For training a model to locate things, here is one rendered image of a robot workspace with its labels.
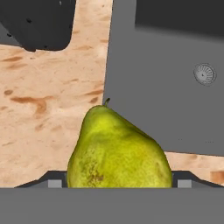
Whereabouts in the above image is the grey sink basin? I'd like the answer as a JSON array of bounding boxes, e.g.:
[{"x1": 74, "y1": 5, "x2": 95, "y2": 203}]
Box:
[{"x1": 102, "y1": 0, "x2": 224, "y2": 158}]

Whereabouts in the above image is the round metal sink drain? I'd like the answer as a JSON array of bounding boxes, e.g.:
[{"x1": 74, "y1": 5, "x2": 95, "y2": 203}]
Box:
[{"x1": 193, "y1": 62, "x2": 217, "y2": 87}]

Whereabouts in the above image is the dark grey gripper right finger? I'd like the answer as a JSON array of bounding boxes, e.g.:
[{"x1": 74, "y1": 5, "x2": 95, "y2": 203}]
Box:
[{"x1": 171, "y1": 170, "x2": 223, "y2": 189}]

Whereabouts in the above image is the green yellow pear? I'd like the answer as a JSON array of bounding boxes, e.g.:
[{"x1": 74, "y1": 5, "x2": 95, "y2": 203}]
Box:
[{"x1": 66, "y1": 97, "x2": 173, "y2": 189}]

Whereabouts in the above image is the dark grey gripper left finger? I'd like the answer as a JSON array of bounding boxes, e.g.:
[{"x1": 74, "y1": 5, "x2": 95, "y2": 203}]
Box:
[{"x1": 14, "y1": 170, "x2": 69, "y2": 189}]

